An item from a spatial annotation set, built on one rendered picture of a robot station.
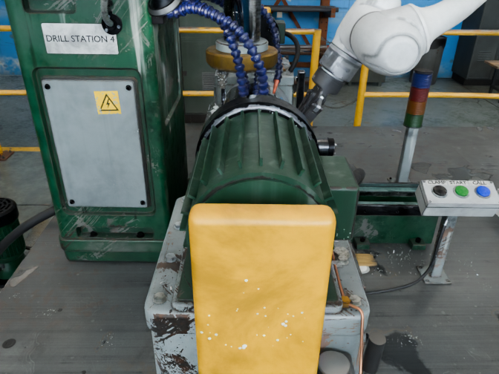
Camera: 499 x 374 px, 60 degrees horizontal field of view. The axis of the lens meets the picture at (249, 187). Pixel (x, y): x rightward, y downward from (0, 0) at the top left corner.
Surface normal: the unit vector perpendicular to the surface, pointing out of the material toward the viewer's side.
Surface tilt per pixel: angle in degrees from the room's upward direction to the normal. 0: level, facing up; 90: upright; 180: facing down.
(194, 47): 90
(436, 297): 0
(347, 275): 0
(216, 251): 90
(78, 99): 90
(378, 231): 90
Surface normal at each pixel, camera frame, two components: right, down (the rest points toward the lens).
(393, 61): -0.07, 0.56
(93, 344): 0.01, -0.88
